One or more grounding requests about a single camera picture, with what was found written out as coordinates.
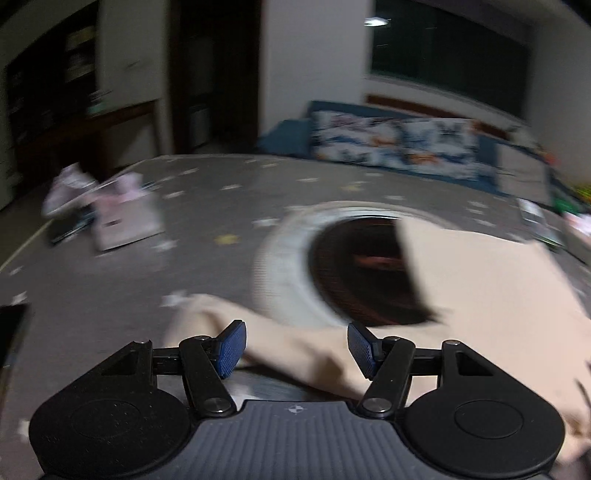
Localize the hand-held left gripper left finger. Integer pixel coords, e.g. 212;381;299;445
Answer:
99;319;247;419

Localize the colourful flat packet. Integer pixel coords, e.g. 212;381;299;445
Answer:
518;198;570;251

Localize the pink paper box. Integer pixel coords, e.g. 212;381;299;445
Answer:
90;172;165;253

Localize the grey pillow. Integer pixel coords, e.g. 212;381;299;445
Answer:
498;137;552;206

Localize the butterfly print cushion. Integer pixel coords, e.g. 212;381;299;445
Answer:
401;116;482;182
310;111;409;164

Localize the dark window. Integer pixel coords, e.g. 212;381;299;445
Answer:
368;0;534;118

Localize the round built-in induction cooker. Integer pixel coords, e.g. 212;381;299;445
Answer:
253;200;462;329

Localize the pink crumpled cloth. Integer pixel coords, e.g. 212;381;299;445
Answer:
41;162;99;219

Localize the blue corner sofa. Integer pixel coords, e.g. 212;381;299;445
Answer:
257;99;557;206

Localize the cream sweater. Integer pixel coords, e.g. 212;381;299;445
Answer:
164;222;591;476

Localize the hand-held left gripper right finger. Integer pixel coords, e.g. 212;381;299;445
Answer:
347;322;492;419

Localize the dark bookshelf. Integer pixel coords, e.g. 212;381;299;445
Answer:
4;0;101;155

